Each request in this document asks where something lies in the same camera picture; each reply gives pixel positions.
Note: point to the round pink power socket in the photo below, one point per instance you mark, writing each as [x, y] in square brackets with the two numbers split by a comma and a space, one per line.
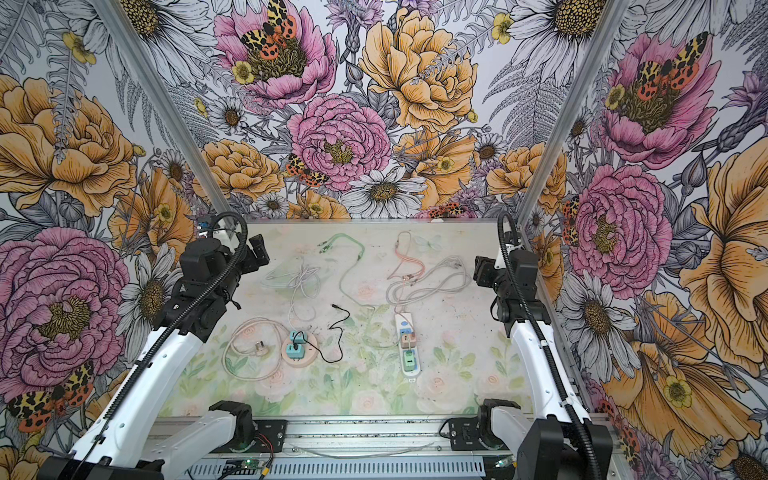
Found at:
[311, 353]

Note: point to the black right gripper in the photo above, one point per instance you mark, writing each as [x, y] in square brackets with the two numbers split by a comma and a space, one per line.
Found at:
[483, 270]

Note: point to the pink charger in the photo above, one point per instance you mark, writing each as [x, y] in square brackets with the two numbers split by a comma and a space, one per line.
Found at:
[408, 341]

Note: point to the teal two-tone charger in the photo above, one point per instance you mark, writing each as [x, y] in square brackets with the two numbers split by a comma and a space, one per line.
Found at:
[298, 337]

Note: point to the green charger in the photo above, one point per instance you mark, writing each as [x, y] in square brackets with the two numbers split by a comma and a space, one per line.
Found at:
[409, 360]

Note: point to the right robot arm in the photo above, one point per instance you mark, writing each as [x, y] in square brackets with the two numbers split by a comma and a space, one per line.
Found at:
[558, 440]

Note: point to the white blue power strip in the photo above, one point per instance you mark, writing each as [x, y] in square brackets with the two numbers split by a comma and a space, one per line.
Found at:
[404, 323]

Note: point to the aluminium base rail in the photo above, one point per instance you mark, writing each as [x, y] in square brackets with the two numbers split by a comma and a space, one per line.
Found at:
[368, 438]

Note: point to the aluminium corner post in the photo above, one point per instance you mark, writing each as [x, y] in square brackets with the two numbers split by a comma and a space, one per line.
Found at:
[117, 23]
[600, 46]

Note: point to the aluminium corner post right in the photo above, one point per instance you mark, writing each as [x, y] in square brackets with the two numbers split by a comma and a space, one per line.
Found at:
[600, 46]

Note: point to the aluminium corner post left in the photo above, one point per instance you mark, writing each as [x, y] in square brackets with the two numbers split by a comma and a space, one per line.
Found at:
[117, 23]

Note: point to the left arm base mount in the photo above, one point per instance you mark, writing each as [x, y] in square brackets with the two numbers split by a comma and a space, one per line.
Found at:
[268, 437]

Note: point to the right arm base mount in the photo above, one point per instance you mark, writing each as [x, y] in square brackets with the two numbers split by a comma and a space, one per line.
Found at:
[463, 434]

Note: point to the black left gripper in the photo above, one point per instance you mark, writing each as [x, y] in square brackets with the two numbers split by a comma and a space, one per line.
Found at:
[245, 253]

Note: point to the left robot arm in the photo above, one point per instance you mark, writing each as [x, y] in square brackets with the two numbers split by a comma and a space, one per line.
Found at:
[115, 446]

